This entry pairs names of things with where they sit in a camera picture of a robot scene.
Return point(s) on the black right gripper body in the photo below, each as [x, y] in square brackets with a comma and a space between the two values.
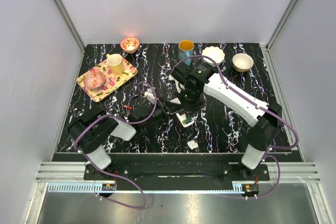
[191, 101]

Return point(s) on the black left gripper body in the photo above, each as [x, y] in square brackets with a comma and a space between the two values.
[163, 104]

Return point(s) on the white remote control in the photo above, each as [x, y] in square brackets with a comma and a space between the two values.
[185, 122]

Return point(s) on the white battery cover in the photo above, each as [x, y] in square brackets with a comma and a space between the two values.
[192, 144]

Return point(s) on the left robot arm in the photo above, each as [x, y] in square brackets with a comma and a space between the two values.
[91, 130]

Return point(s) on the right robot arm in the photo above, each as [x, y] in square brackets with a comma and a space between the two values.
[263, 119]

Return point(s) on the floral serving tray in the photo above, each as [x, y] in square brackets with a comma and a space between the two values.
[112, 81]

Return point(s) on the white scalloped bowl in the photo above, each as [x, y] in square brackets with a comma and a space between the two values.
[214, 53]

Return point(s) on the blue butterfly mug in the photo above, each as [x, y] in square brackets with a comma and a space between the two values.
[186, 49]

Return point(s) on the yellow cup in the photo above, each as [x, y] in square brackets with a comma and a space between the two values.
[115, 63]

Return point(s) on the beige bowl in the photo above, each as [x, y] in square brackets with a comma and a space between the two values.
[242, 62]

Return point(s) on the red patterned small bowl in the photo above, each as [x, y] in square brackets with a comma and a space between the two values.
[130, 44]

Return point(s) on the pink patterned glass bowl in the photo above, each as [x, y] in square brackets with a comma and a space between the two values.
[94, 79]

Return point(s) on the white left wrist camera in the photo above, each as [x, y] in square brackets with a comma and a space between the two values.
[149, 95]

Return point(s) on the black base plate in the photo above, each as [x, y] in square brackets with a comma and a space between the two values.
[227, 167]

